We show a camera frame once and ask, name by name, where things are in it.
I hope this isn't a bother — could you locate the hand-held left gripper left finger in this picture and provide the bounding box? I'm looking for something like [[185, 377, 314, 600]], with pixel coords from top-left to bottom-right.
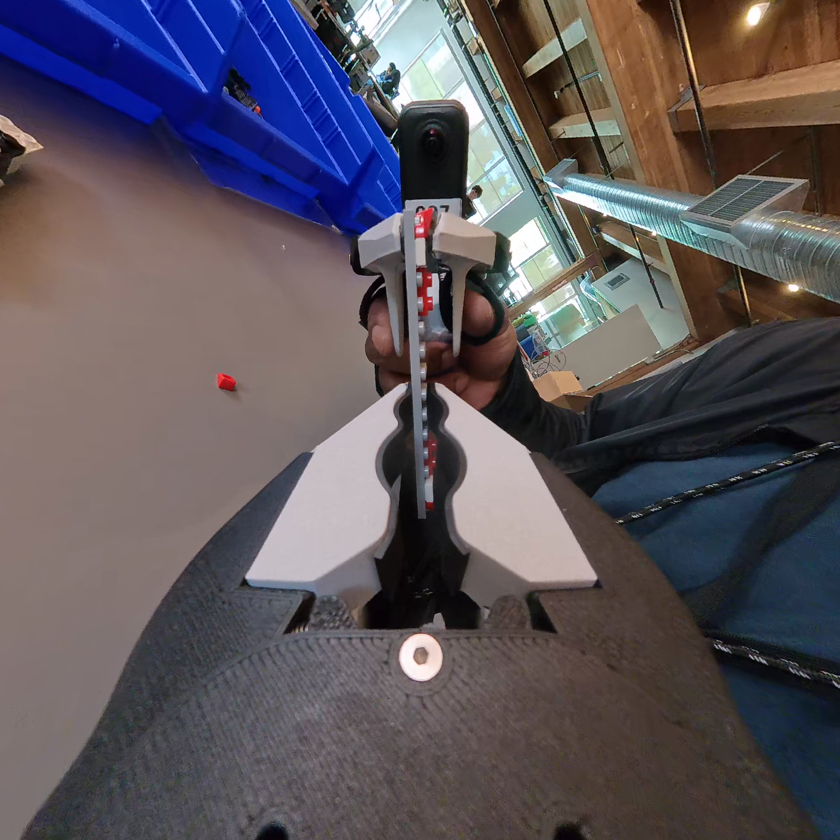
[[243, 386, 411, 611]]

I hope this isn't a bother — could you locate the black white drawstring cord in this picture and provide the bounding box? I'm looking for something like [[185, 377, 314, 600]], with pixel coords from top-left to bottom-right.
[[707, 640, 840, 689], [616, 441, 840, 526]]

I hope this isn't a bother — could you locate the stack of blue plastic bins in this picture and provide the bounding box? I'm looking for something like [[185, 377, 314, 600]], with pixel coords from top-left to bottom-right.
[[0, 0, 403, 236]]

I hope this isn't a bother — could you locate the person's blue garment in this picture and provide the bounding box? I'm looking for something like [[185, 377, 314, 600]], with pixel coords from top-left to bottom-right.
[[591, 440, 840, 840]]

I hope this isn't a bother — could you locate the person's right hand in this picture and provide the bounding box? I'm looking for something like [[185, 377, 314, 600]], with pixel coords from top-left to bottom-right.
[[364, 282, 519, 411]]

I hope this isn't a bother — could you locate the person's right forearm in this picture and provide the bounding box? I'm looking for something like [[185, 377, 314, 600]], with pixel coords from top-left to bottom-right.
[[478, 318, 840, 500]]

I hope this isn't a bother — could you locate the cardboard box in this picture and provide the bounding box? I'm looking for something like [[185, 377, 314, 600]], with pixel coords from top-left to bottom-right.
[[535, 371, 585, 413]]

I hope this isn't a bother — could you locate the silver ventilation duct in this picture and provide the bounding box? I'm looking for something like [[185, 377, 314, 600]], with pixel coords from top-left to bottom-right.
[[541, 157, 840, 304]]

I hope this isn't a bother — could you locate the grey desk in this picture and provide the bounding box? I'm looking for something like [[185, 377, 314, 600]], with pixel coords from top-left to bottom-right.
[[0, 56, 401, 840]]

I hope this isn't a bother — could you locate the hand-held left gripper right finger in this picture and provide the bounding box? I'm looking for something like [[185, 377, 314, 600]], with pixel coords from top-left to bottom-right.
[[428, 386, 601, 618]]

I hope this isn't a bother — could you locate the grey toy brick plate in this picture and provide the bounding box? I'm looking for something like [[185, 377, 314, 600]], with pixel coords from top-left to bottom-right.
[[403, 211, 439, 521]]

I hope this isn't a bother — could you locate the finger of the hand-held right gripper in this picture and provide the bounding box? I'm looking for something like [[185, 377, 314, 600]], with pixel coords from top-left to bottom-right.
[[433, 214, 497, 360], [357, 214, 412, 360]]

